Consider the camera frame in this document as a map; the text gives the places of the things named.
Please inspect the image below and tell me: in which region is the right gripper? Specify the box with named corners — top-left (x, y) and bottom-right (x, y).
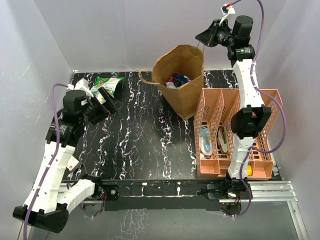
top-left (195, 19), bottom-right (236, 49)

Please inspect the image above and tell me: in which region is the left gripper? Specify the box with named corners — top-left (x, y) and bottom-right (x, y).
top-left (79, 87), bottom-right (123, 126)

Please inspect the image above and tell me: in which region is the green white snack bag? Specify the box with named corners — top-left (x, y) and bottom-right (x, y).
top-left (90, 77), bottom-right (125, 103)

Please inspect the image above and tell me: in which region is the brown paper bag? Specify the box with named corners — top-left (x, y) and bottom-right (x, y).
top-left (138, 44), bottom-right (204, 120)

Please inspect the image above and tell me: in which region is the blue snack packet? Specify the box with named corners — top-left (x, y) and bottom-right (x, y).
top-left (164, 73), bottom-right (191, 89)

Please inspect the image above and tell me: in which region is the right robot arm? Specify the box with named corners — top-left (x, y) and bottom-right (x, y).
top-left (195, 15), bottom-right (272, 180)

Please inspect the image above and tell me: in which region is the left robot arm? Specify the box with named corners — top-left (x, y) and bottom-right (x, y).
top-left (13, 86), bottom-right (122, 235)

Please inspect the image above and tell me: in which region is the small white box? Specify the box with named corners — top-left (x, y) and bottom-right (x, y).
top-left (66, 155), bottom-right (81, 172)

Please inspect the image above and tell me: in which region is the pink plastic desk organizer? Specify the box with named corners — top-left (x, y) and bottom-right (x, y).
top-left (193, 88), bottom-right (282, 181)

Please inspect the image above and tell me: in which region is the blue white toothbrush pack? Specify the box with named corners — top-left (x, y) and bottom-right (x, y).
top-left (199, 126), bottom-right (213, 156)

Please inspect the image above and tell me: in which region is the beige stapler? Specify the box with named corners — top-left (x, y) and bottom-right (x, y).
top-left (217, 126), bottom-right (230, 154)

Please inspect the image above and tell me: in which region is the yellow eraser block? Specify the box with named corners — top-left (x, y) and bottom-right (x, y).
top-left (247, 164), bottom-right (253, 176)

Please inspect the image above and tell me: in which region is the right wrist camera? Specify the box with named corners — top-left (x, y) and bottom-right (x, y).
top-left (219, 2), bottom-right (236, 26)

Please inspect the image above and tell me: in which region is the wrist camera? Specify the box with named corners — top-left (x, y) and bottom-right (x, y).
top-left (66, 78), bottom-right (94, 98)
top-left (219, 2), bottom-right (236, 26)

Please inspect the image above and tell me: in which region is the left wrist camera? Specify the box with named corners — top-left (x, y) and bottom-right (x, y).
top-left (66, 78), bottom-right (94, 98)

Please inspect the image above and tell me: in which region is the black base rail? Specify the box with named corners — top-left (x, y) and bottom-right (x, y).
top-left (74, 178), bottom-right (251, 213)

